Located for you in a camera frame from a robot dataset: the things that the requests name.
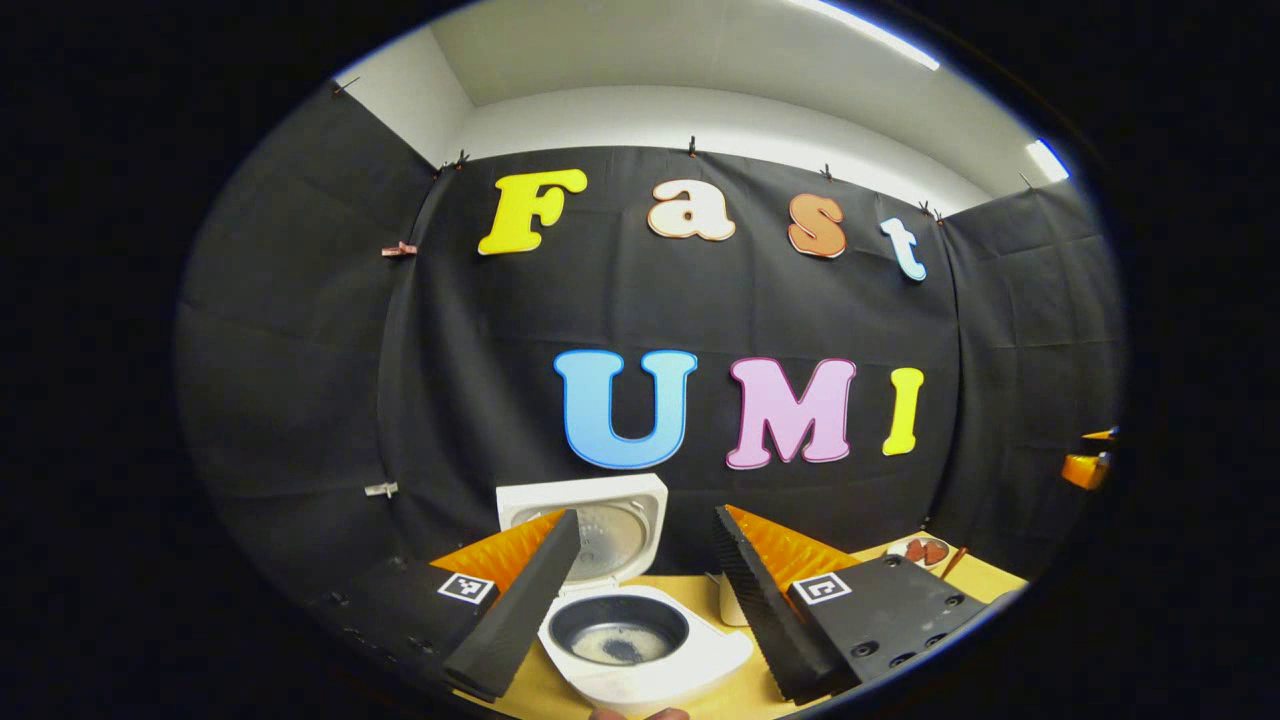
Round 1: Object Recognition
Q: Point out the white toaster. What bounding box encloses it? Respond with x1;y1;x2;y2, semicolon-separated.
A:
716;572;753;628

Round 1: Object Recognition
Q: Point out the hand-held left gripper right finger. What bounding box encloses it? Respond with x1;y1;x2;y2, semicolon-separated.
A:
712;505;1001;706

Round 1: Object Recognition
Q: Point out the row of black clips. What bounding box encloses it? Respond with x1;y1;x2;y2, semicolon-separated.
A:
333;78;1036;226

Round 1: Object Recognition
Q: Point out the black backdrop cloth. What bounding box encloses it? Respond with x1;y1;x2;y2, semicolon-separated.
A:
172;80;1131;641

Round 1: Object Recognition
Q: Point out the small ceiling light panel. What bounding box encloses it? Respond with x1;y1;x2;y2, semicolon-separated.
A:
1025;139;1071;183

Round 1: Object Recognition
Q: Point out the long ceiling light strip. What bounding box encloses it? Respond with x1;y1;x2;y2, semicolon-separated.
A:
790;0;941;71

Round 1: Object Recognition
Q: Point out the white round plate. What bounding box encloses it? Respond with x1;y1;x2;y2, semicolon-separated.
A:
886;534;951;569

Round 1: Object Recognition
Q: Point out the white rice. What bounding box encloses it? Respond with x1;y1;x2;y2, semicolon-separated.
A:
570;622;671;667

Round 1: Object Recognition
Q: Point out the white rice cooker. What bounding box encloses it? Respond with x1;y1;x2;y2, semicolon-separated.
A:
496;473;755;718

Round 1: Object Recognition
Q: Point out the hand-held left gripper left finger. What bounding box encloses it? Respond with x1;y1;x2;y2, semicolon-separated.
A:
310;508;583;704

